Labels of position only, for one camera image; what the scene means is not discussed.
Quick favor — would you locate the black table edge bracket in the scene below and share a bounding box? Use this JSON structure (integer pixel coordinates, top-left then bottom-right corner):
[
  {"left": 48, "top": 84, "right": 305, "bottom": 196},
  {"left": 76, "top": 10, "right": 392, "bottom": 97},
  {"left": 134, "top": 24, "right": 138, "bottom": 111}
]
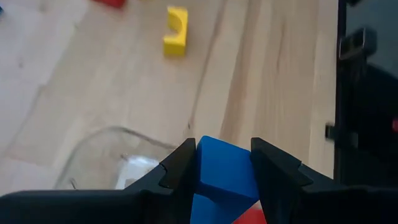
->
[{"left": 324, "top": 123, "right": 336, "bottom": 141}]

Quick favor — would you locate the yellow arch wooden block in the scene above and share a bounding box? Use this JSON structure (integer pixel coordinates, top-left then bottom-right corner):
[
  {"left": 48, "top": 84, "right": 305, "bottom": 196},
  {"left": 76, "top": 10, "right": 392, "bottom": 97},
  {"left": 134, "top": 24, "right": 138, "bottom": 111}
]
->
[{"left": 162, "top": 6, "right": 190, "bottom": 58}]

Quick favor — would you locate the red rectangular block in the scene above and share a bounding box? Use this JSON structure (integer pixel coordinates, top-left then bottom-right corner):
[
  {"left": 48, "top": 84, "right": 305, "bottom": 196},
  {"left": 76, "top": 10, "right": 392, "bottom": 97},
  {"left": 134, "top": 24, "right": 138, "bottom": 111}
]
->
[{"left": 232, "top": 200, "right": 269, "bottom": 224}]

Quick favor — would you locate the blue wedge wooden block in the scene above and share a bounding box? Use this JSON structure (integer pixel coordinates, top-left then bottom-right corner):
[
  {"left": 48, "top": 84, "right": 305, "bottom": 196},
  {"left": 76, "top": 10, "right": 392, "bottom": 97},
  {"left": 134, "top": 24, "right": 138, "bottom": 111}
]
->
[{"left": 188, "top": 134, "right": 261, "bottom": 224}]

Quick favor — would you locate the red arch wooden block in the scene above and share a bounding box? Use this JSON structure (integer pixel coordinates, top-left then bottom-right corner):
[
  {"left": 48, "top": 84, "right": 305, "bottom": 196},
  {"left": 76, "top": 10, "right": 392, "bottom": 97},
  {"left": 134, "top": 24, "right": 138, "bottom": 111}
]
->
[{"left": 92, "top": 0, "right": 127, "bottom": 9}]

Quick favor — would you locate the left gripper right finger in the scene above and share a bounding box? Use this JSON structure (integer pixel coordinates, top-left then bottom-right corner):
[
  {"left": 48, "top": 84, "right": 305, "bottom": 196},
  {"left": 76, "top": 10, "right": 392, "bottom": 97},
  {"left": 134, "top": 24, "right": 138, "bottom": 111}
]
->
[{"left": 251, "top": 137, "right": 398, "bottom": 224}]

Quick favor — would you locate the black device grey rim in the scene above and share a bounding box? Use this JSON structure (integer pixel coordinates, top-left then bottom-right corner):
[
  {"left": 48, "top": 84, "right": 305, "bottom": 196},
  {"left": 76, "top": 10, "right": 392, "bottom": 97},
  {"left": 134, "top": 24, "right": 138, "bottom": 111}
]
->
[{"left": 338, "top": 27, "right": 378, "bottom": 61}]

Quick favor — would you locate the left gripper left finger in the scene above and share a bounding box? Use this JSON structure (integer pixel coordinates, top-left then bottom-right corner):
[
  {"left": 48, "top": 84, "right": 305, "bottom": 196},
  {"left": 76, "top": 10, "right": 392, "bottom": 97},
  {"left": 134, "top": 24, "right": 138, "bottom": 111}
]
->
[{"left": 0, "top": 138, "right": 198, "bottom": 224}]

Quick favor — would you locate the clear plastic bin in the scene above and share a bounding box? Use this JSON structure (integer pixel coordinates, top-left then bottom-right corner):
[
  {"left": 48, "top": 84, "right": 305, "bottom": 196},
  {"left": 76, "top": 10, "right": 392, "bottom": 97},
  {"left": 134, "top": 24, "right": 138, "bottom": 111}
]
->
[{"left": 54, "top": 126, "right": 178, "bottom": 190}]

